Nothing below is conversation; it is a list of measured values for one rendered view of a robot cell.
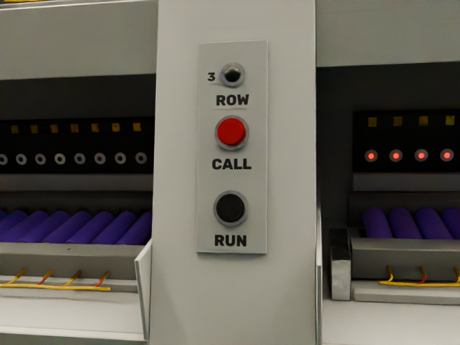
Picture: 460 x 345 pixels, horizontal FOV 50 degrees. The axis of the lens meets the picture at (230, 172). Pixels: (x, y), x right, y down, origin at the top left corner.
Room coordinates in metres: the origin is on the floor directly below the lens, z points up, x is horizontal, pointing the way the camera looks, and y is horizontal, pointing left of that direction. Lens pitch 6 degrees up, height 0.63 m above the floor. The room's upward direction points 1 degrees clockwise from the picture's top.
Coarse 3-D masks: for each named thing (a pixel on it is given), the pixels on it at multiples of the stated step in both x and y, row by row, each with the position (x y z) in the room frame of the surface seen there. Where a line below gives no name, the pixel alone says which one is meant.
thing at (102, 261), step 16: (0, 256) 0.35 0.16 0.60; (16, 256) 0.35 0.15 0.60; (32, 256) 0.35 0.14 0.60; (48, 256) 0.35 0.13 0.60; (64, 256) 0.34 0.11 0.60; (80, 256) 0.34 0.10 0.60; (96, 256) 0.34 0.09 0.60; (112, 256) 0.34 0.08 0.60; (128, 256) 0.34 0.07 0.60; (0, 272) 0.36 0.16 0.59; (16, 272) 0.36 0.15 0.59; (32, 272) 0.35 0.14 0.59; (48, 272) 0.35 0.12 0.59; (64, 272) 0.35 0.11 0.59; (80, 272) 0.34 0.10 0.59; (96, 272) 0.34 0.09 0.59; (112, 272) 0.34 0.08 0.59; (128, 272) 0.34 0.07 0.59; (48, 288) 0.33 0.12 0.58; (64, 288) 0.33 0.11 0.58; (80, 288) 0.33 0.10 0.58; (96, 288) 0.33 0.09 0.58
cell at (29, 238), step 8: (56, 216) 0.43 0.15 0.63; (64, 216) 0.43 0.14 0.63; (40, 224) 0.41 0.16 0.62; (48, 224) 0.41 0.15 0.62; (56, 224) 0.42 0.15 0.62; (32, 232) 0.39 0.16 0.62; (40, 232) 0.40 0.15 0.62; (48, 232) 0.40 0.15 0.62; (24, 240) 0.38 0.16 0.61; (32, 240) 0.39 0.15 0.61; (40, 240) 0.39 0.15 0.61
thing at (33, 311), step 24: (144, 264) 0.28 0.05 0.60; (0, 288) 0.35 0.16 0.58; (24, 288) 0.35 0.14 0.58; (144, 288) 0.28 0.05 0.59; (0, 312) 0.32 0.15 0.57; (24, 312) 0.32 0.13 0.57; (48, 312) 0.32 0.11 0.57; (72, 312) 0.32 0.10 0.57; (96, 312) 0.32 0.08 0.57; (120, 312) 0.32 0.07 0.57; (144, 312) 0.28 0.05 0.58; (0, 336) 0.31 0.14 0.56; (24, 336) 0.30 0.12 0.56; (48, 336) 0.30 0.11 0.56; (72, 336) 0.30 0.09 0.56; (96, 336) 0.29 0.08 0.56; (120, 336) 0.29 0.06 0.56; (144, 336) 0.29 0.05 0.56
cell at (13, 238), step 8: (32, 216) 0.43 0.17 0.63; (40, 216) 0.43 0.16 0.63; (48, 216) 0.44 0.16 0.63; (16, 224) 0.42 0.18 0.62; (24, 224) 0.41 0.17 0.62; (32, 224) 0.42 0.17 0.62; (8, 232) 0.40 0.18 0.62; (16, 232) 0.40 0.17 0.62; (24, 232) 0.41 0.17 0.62; (0, 240) 0.38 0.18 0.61; (8, 240) 0.39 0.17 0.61; (16, 240) 0.40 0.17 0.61
